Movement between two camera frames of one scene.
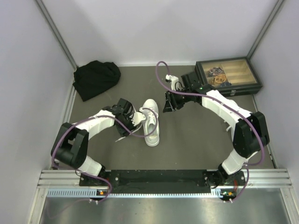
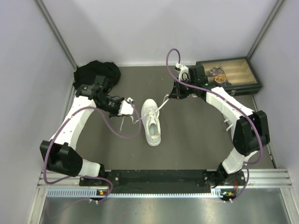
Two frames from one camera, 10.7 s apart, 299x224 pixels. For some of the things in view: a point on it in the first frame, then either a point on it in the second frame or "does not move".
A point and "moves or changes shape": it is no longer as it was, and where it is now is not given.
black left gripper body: [127, 122] to [111, 106]
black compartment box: [231, 76] does not move
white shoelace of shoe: [150, 117] moves or changes shape
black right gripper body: [179, 99] to [183, 90]
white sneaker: [151, 123] does not move
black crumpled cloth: [95, 77] does not move
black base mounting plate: [163, 179] does not move
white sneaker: [231, 122] does not move
